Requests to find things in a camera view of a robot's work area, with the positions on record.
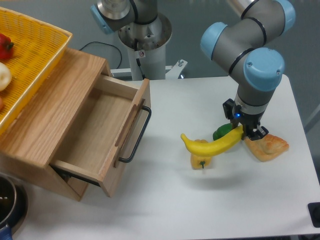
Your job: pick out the open wooden top drawer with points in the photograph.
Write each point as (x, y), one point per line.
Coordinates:
(104, 135)

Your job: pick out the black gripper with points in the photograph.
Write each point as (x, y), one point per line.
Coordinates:
(247, 115)

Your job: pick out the yellow bell pepper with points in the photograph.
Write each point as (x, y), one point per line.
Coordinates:
(200, 162)

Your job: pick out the yellow plastic basket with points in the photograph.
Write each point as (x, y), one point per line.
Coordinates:
(38, 47)

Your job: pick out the wooden drawer cabinet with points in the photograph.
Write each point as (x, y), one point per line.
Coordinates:
(30, 143)

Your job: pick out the white onion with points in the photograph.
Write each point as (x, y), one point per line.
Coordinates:
(5, 76)

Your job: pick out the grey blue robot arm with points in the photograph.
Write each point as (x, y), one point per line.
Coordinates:
(240, 49)

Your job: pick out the green bell pepper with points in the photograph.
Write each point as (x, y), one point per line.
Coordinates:
(222, 131)

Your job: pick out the yellow banana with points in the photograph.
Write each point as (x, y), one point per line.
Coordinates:
(216, 147)

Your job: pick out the golden pastry bread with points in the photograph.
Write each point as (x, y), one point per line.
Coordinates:
(267, 148)

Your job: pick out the dark metal pot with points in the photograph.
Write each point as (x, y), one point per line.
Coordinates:
(13, 206)

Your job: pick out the red bell pepper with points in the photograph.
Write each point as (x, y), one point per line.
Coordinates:
(6, 47)

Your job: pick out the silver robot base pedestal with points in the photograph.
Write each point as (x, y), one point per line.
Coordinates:
(146, 43)

